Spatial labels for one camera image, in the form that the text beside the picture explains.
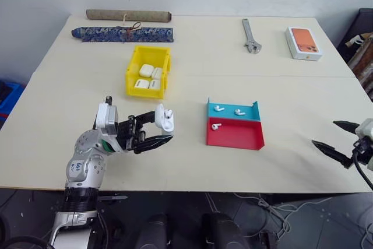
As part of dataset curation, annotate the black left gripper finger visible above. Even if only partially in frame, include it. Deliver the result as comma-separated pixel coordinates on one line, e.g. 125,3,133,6
133,134,175,155
133,110,159,125

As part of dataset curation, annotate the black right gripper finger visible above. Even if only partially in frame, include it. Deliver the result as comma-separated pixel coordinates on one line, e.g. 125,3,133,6
311,139,354,170
332,120,361,136

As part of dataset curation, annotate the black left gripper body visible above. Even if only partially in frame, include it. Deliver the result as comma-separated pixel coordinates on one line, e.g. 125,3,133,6
116,114,147,153

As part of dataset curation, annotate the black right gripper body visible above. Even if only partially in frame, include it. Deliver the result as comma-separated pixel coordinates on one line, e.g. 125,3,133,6
351,136,373,163

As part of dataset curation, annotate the yellow plastic bin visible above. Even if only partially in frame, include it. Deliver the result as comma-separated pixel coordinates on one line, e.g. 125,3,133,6
125,45,173,99

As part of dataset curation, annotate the brown patterned bundle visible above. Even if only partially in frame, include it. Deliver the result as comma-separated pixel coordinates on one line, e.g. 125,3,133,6
344,31,373,101

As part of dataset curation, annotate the teal plastic tray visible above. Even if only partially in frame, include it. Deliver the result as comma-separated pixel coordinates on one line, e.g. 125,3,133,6
207,97,262,122

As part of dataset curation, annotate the red plastic tray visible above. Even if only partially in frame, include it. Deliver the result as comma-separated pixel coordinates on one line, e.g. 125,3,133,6
206,117,266,151

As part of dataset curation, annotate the blue patterned rolled cloth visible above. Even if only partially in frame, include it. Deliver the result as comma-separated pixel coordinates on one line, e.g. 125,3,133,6
71,25,175,44

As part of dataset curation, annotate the dark rounded shape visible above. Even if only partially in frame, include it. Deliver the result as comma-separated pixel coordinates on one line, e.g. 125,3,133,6
202,212,249,249
135,213,170,249

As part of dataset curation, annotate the white orange phone box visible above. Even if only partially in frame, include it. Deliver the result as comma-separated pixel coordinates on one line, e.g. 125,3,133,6
284,26,325,62

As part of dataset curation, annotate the dark chair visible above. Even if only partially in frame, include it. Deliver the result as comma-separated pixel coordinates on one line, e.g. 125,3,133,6
336,8,373,64

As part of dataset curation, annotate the brown rolled scroll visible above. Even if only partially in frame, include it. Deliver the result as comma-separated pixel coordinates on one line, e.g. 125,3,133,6
85,9,173,23

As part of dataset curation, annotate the blue plastic crate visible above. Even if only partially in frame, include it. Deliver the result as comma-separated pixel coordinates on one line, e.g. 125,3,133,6
0,79,26,122

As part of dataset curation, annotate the silver adjustable wrench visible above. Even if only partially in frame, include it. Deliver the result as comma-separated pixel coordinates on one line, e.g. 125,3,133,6
241,18,262,55

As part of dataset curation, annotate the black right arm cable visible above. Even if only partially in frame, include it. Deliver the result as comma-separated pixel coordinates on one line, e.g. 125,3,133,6
353,143,373,191

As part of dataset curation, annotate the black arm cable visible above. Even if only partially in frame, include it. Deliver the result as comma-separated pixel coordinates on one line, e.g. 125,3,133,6
353,143,373,191
0,216,51,249

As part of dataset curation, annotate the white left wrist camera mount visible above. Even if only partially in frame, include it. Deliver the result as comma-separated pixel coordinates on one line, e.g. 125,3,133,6
93,96,120,138

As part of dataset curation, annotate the white floor cable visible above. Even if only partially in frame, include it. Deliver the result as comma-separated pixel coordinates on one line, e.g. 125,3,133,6
233,192,333,239

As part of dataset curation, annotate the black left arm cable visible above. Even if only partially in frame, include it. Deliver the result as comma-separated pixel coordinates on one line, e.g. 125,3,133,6
0,216,51,249

